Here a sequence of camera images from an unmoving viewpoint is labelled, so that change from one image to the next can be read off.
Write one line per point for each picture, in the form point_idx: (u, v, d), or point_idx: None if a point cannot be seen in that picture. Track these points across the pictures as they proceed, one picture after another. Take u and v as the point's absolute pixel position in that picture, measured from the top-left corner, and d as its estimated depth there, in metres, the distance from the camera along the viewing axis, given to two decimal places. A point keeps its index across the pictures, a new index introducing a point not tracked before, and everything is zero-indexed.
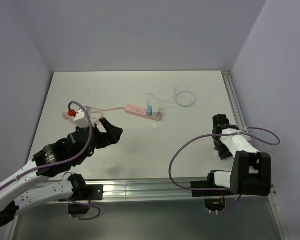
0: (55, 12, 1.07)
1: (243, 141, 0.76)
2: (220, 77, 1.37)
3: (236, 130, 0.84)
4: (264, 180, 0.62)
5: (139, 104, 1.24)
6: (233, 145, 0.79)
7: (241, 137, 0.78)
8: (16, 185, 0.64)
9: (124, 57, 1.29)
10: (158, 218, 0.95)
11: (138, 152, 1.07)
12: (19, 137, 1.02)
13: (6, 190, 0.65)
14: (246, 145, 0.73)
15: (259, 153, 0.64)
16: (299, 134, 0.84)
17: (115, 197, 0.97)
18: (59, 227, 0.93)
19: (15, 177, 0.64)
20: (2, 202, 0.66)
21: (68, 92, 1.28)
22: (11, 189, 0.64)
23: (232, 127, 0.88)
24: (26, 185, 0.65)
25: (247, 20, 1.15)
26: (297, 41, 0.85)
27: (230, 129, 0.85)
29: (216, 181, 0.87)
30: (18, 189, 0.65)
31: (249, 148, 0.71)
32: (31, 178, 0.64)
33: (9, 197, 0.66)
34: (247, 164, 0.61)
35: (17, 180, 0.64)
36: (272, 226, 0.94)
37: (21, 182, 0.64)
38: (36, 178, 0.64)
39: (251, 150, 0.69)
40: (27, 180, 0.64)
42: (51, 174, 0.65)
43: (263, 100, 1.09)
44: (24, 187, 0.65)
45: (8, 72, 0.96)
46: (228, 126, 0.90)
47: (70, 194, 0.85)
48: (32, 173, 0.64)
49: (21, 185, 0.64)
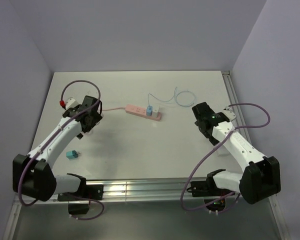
0: (55, 12, 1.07)
1: (245, 145, 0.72)
2: (220, 77, 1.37)
3: (229, 128, 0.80)
4: (275, 183, 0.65)
5: (139, 104, 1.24)
6: (235, 150, 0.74)
7: (242, 140, 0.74)
8: (62, 133, 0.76)
9: (124, 56, 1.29)
10: (158, 218, 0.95)
11: (138, 152, 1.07)
12: (19, 137, 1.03)
13: (56, 139, 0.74)
14: (250, 150, 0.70)
15: (268, 160, 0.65)
16: (299, 134, 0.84)
17: (115, 197, 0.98)
18: (59, 227, 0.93)
19: (60, 127, 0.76)
20: (54, 151, 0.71)
21: (68, 92, 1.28)
22: (59, 137, 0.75)
23: (221, 119, 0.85)
24: (68, 134, 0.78)
25: (247, 21, 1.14)
26: (298, 41, 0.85)
27: (222, 129, 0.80)
29: (217, 184, 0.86)
30: (64, 138, 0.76)
31: (256, 156, 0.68)
32: (72, 125, 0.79)
33: (59, 147, 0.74)
34: (259, 178, 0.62)
35: (62, 130, 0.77)
36: (272, 227, 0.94)
37: (65, 130, 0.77)
38: (76, 126, 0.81)
39: (258, 158, 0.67)
40: (70, 128, 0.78)
42: (82, 124, 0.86)
43: (263, 100, 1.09)
44: (67, 136, 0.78)
45: (8, 72, 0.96)
46: (218, 118, 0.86)
47: (78, 182, 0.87)
48: (72, 122, 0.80)
49: (66, 133, 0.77)
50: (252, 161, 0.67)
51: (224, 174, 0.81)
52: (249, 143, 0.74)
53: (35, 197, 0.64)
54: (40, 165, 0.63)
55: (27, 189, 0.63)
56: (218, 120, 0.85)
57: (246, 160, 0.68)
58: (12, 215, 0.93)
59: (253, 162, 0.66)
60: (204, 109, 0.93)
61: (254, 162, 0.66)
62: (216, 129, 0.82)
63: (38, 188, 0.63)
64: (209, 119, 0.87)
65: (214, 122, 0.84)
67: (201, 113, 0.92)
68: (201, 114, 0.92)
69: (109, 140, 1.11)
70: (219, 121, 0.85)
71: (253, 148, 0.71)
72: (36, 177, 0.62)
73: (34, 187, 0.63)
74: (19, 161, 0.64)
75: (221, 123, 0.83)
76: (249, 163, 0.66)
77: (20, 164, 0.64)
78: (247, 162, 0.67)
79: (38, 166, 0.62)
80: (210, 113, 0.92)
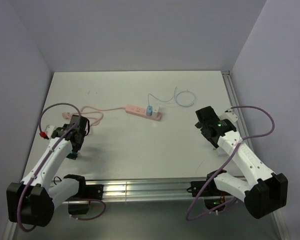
0: (55, 12, 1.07)
1: (253, 159, 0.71)
2: (220, 77, 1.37)
3: (236, 140, 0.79)
4: (282, 199, 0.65)
5: (139, 104, 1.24)
6: (242, 164, 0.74)
7: (250, 154, 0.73)
8: (54, 154, 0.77)
9: (125, 56, 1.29)
10: (158, 218, 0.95)
11: (138, 152, 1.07)
12: (19, 137, 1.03)
13: (49, 161, 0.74)
14: (258, 166, 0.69)
15: (276, 178, 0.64)
16: (299, 134, 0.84)
17: (115, 197, 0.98)
18: (59, 227, 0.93)
19: (50, 149, 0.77)
20: (49, 174, 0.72)
21: (68, 92, 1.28)
22: (51, 158, 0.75)
23: (228, 129, 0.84)
24: (60, 154, 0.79)
25: (247, 21, 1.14)
26: (297, 41, 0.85)
27: (229, 140, 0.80)
29: (217, 185, 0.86)
30: (56, 158, 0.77)
31: (264, 173, 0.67)
32: (63, 145, 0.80)
33: (52, 168, 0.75)
34: (266, 197, 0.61)
35: (53, 151, 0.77)
36: (272, 227, 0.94)
37: (56, 151, 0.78)
38: (66, 145, 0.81)
39: (267, 176, 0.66)
40: (60, 148, 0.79)
42: (72, 142, 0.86)
43: (263, 99, 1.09)
44: (59, 156, 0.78)
45: (8, 72, 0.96)
46: (224, 127, 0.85)
47: (77, 184, 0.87)
48: (61, 144, 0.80)
49: (58, 153, 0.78)
50: (260, 178, 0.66)
51: (225, 178, 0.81)
52: (257, 157, 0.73)
53: (34, 222, 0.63)
54: (36, 190, 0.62)
55: (25, 216, 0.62)
56: (224, 129, 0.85)
57: (254, 176, 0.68)
58: None
59: (262, 180, 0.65)
60: (209, 114, 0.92)
61: (262, 180, 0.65)
62: (222, 139, 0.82)
63: (36, 214, 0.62)
64: (215, 128, 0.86)
65: (220, 131, 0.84)
67: (205, 119, 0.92)
68: (206, 120, 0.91)
69: (109, 140, 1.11)
70: (225, 130, 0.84)
71: (261, 163, 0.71)
72: (33, 203, 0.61)
73: (32, 213, 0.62)
74: (13, 189, 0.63)
75: (228, 133, 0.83)
76: (257, 180, 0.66)
77: (15, 192, 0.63)
78: (255, 179, 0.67)
79: (34, 191, 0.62)
80: (214, 119, 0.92)
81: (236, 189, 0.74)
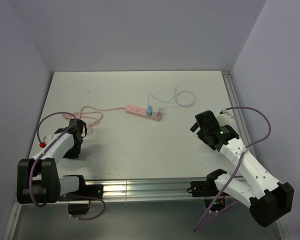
0: (56, 12, 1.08)
1: (258, 169, 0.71)
2: (220, 77, 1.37)
3: (240, 148, 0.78)
4: (287, 207, 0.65)
5: (139, 104, 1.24)
6: (247, 173, 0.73)
7: (254, 163, 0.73)
8: (59, 142, 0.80)
9: (125, 56, 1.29)
10: (158, 218, 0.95)
11: (138, 152, 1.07)
12: (19, 137, 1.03)
13: (55, 146, 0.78)
14: (264, 176, 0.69)
15: (283, 188, 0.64)
16: (299, 134, 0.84)
17: (115, 197, 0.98)
18: (59, 228, 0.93)
19: (56, 137, 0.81)
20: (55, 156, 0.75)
21: (68, 92, 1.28)
22: (57, 144, 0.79)
23: (230, 136, 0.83)
24: (64, 143, 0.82)
25: (248, 20, 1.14)
26: (298, 41, 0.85)
27: (233, 149, 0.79)
29: (218, 187, 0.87)
30: (61, 145, 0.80)
31: (270, 183, 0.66)
32: (66, 136, 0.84)
33: (57, 153, 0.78)
34: (273, 208, 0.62)
35: (58, 139, 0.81)
36: (272, 227, 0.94)
37: (61, 139, 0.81)
38: (69, 137, 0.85)
39: (272, 185, 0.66)
40: (65, 138, 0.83)
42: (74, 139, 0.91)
43: (263, 99, 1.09)
44: (63, 145, 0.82)
45: (7, 71, 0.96)
46: (226, 134, 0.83)
47: (77, 180, 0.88)
48: (65, 135, 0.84)
49: (63, 141, 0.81)
50: (267, 189, 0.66)
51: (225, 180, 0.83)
52: (261, 165, 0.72)
53: (43, 199, 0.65)
54: (47, 163, 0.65)
55: (34, 192, 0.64)
56: (226, 136, 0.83)
57: (260, 187, 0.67)
58: (12, 215, 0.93)
59: (268, 190, 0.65)
60: (210, 120, 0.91)
61: (269, 191, 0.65)
62: (226, 147, 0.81)
63: (46, 188, 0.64)
64: (217, 135, 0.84)
65: (223, 139, 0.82)
67: (206, 125, 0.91)
68: (206, 125, 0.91)
69: (109, 140, 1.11)
70: (228, 137, 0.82)
71: (266, 172, 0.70)
72: (44, 175, 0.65)
73: (42, 189, 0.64)
74: (24, 164, 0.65)
75: (231, 140, 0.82)
76: (264, 191, 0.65)
77: (25, 167, 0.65)
78: (261, 190, 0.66)
79: (45, 164, 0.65)
80: (215, 126, 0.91)
81: (240, 196, 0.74)
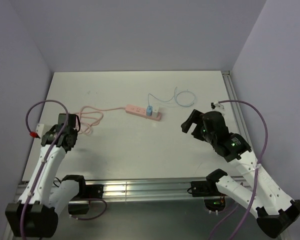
0: (55, 12, 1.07)
1: (271, 186, 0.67)
2: (220, 77, 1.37)
3: (253, 163, 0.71)
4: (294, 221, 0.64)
5: (139, 104, 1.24)
6: (259, 190, 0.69)
7: (267, 179, 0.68)
8: (48, 166, 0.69)
9: (124, 56, 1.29)
10: (158, 218, 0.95)
11: (139, 152, 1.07)
12: (19, 137, 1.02)
13: (44, 172, 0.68)
14: (277, 194, 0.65)
15: (296, 207, 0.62)
16: (299, 134, 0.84)
17: (115, 197, 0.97)
18: (58, 228, 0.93)
19: (43, 160, 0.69)
20: (46, 188, 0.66)
21: (67, 92, 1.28)
22: (45, 171, 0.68)
23: (242, 149, 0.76)
24: (54, 162, 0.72)
25: (247, 20, 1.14)
26: (297, 40, 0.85)
27: (246, 164, 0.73)
29: (220, 189, 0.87)
30: (51, 168, 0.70)
31: (284, 201, 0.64)
32: (55, 153, 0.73)
33: (49, 180, 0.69)
34: (286, 227, 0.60)
35: (45, 162, 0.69)
36: None
37: (49, 160, 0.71)
38: (59, 152, 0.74)
39: (286, 204, 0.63)
40: (53, 157, 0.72)
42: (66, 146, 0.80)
43: (263, 99, 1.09)
44: (53, 165, 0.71)
45: (7, 71, 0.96)
46: (237, 146, 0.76)
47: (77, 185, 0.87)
48: (54, 150, 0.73)
49: (51, 163, 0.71)
50: (281, 208, 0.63)
51: (227, 185, 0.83)
52: (274, 181, 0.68)
53: (40, 234, 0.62)
54: (38, 208, 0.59)
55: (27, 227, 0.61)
56: (237, 149, 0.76)
57: (274, 206, 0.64)
58: None
59: (283, 210, 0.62)
60: (221, 127, 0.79)
61: (283, 211, 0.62)
62: (238, 162, 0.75)
63: (41, 228, 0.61)
64: (228, 148, 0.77)
65: (235, 153, 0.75)
67: (217, 132, 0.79)
68: (217, 133, 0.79)
69: (110, 140, 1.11)
70: (239, 151, 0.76)
71: (280, 189, 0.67)
72: (35, 219, 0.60)
73: (37, 228, 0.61)
74: (13, 210, 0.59)
75: (243, 154, 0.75)
76: (278, 211, 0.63)
77: (14, 212, 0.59)
78: (275, 209, 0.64)
79: (35, 208, 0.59)
80: (226, 133, 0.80)
81: (244, 202, 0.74)
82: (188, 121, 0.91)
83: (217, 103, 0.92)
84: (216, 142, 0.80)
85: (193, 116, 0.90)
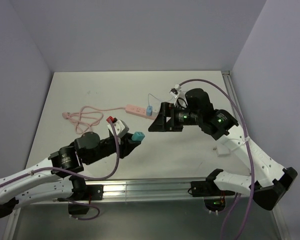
0: (55, 12, 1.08)
1: (262, 157, 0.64)
2: (220, 77, 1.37)
3: (242, 137, 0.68)
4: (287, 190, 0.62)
5: (139, 104, 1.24)
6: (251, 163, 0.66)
7: (258, 151, 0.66)
8: (29, 179, 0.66)
9: (124, 56, 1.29)
10: (158, 218, 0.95)
11: (139, 152, 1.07)
12: (19, 137, 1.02)
13: (20, 182, 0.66)
14: (270, 164, 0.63)
15: (289, 174, 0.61)
16: (299, 133, 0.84)
17: (115, 197, 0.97)
18: (59, 227, 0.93)
19: (30, 172, 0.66)
20: (10, 194, 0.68)
21: (67, 92, 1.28)
22: (23, 182, 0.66)
23: (229, 125, 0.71)
24: (38, 180, 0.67)
25: (247, 20, 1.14)
26: (298, 40, 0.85)
27: (235, 139, 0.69)
29: (220, 187, 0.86)
30: (29, 184, 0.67)
31: (277, 171, 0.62)
32: (44, 175, 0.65)
33: (20, 189, 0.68)
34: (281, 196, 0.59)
35: (31, 175, 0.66)
36: (272, 226, 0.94)
37: (34, 177, 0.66)
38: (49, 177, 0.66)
39: (279, 174, 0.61)
40: (40, 177, 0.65)
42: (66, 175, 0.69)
43: (263, 99, 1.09)
44: (36, 182, 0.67)
45: (7, 71, 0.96)
46: (224, 122, 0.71)
47: (69, 194, 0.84)
48: (47, 171, 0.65)
49: (34, 180, 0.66)
50: (274, 179, 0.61)
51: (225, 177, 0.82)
52: (265, 152, 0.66)
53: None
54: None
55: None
56: (224, 125, 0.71)
57: (268, 178, 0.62)
58: (12, 215, 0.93)
59: (277, 180, 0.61)
60: (205, 104, 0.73)
61: (277, 180, 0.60)
62: (227, 138, 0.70)
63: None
64: (215, 125, 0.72)
65: (222, 129, 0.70)
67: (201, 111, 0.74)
68: (201, 111, 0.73)
69: None
70: (226, 126, 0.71)
71: (271, 159, 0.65)
72: None
73: None
74: None
75: (231, 129, 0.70)
76: (273, 181, 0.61)
77: None
78: (269, 181, 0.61)
79: None
80: (211, 110, 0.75)
81: (240, 187, 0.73)
82: (163, 120, 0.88)
83: (178, 87, 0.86)
84: (201, 121, 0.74)
85: (165, 110, 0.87)
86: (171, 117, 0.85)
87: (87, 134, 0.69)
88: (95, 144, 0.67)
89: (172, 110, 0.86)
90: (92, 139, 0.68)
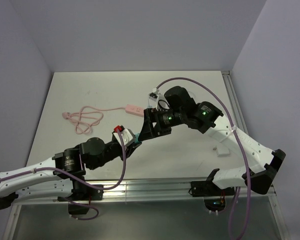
0: (56, 12, 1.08)
1: (251, 144, 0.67)
2: (220, 77, 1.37)
3: (228, 127, 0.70)
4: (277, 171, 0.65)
5: (139, 104, 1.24)
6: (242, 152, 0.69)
7: (246, 139, 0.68)
8: (31, 176, 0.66)
9: (124, 56, 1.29)
10: (158, 218, 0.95)
11: (138, 152, 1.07)
12: (19, 137, 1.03)
13: (21, 178, 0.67)
14: (259, 150, 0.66)
15: (278, 156, 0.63)
16: (299, 133, 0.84)
17: (115, 197, 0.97)
18: (59, 227, 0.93)
19: (33, 170, 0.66)
20: (11, 188, 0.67)
21: (67, 93, 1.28)
22: (25, 178, 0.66)
23: (213, 116, 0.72)
24: (39, 179, 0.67)
25: (247, 20, 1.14)
26: (297, 40, 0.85)
27: (223, 129, 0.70)
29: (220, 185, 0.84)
30: (31, 181, 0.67)
31: (267, 155, 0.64)
32: (46, 175, 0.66)
33: (20, 185, 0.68)
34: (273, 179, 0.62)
35: (33, 173, 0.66)
36: (272, 226, 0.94)
37: (36, 175, 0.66)
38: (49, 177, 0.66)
39: (269, 157, 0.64)
40: (42, 176, 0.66)
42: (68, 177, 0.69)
43: (263, 99, 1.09)
44: (38, 180, 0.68)
45: (7, 71, 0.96)
46: (209, 114, 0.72)
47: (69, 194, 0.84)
48: (49, 171, 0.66)
49: (36, 178, 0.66)
50: (266, 163, 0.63)
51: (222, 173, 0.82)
52: (253, 139, 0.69)
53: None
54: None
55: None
56: (209, 116, 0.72)
57: (259, 163, 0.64)
58: (12, 215, 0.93)
59: (268, 164, 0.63)
60: (185, 99, 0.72)
61: (269, 165, 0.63)
62: (214, 130, 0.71)
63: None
64: (199, 118, 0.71)
65: (208, 121, 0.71)
67: (184, 107, 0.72)
68: (182, 107, 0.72)
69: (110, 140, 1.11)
70: (210, 117, 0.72)
71: (259, 144, 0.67)
72: None
73: None
74: None
75: (216, 120, 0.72)
76: (264, 166, 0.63)
77: None
78: (261, 166, 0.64)
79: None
80: (193, 105, 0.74)
81: (235, 179, 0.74)
82: (149, 126, 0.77)
83: (157, 91, 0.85)
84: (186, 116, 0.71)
85: (149, 115, 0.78)
86: (157, 121, 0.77)
87: (92, 139, 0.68)
88: (100, 151, 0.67)
89: (156, 114, 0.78)
90: (97, 145, 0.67)
